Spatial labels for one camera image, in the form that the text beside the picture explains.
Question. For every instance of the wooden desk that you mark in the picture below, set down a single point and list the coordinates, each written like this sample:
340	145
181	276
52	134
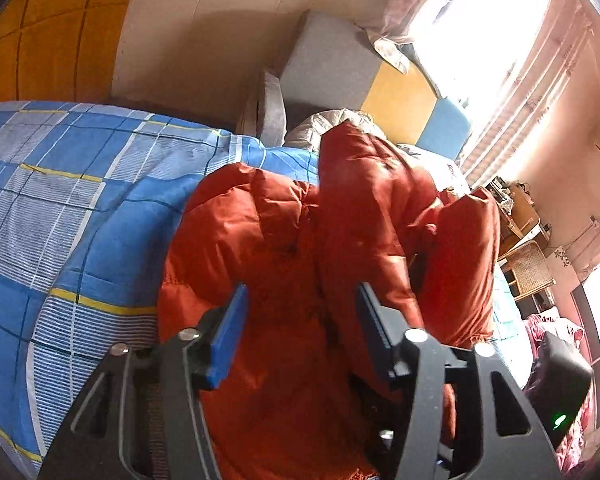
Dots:
517	210

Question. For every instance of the blue plaid bed sheet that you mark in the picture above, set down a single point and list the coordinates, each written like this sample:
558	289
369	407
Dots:
70	200

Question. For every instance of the orange down jacket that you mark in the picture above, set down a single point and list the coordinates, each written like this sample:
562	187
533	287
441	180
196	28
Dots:
280	260

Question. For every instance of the grey yellow blue padded headboard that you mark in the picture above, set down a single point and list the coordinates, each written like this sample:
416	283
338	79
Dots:
340	65

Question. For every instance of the orange wooden wardrobe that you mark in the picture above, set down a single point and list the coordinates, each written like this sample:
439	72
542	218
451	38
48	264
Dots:
55	35

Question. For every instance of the beige down garment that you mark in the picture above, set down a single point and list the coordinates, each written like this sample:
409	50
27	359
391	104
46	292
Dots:
312	127

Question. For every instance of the pink patterned cloth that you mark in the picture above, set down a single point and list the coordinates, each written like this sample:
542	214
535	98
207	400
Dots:
580	440

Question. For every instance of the wicker chair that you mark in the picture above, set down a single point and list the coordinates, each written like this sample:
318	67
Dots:
530	267

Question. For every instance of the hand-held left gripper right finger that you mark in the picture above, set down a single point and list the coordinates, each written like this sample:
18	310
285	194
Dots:
377	335

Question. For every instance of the white printed pillow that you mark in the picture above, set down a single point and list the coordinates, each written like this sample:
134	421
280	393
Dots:
442	170

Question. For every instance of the grey pillow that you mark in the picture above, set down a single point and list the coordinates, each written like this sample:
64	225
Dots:
271	110

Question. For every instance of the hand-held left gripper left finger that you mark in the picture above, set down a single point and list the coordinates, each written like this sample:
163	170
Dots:
225	340

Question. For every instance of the striped pink curtain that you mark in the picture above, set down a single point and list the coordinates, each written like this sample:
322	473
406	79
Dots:
545	85

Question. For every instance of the pink sheer curtain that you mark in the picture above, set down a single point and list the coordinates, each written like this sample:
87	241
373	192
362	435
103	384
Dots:
420	5

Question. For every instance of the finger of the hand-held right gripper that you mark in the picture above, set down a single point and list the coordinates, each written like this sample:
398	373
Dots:
375	410

